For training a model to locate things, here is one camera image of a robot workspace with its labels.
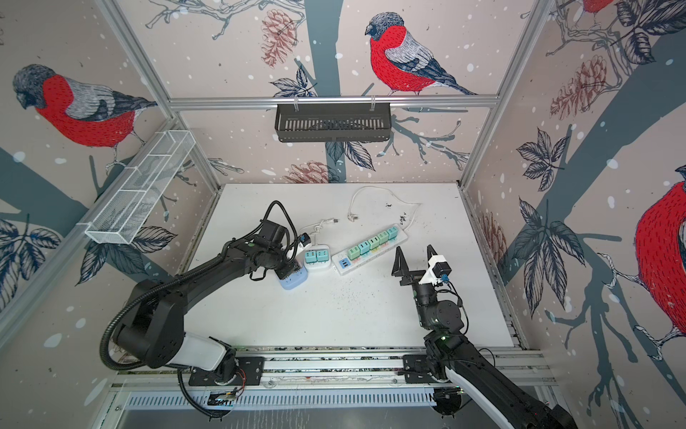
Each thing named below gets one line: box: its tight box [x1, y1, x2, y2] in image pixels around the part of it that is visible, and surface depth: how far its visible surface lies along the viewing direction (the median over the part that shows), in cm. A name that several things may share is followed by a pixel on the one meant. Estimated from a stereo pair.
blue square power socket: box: [278, 266, 309, 291], surface depth 91 cm
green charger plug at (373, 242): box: [368, 235, 380, 251], surface depth 96 cm
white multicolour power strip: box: [331, 225, 409, 276], surface depth 96 cm
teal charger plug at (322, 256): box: [316, 249, 330, 262], surface depth 92 cm
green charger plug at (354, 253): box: [347, 245, 361, 261], surface depth 93 cm
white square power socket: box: [303, 243, 332, 270], surface depth 94 cm
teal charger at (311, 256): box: [305, 250, 318, 264], surface depth 92 cm
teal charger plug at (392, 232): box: [385, 226, 399, 240], surface depth 99 cm
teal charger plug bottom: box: [358, 240, 371, 255], surface depth 94 cm
